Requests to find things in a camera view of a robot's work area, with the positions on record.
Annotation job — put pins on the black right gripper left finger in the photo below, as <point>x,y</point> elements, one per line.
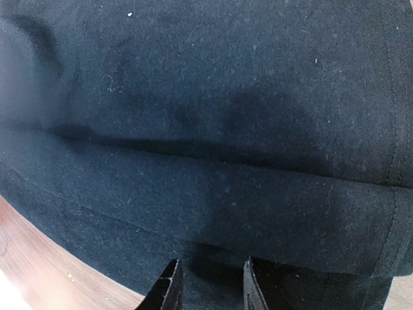
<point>167,291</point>

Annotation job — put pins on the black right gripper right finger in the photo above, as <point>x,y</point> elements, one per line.
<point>261,290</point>

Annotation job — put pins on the black garment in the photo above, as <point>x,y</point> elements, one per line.
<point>136,132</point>

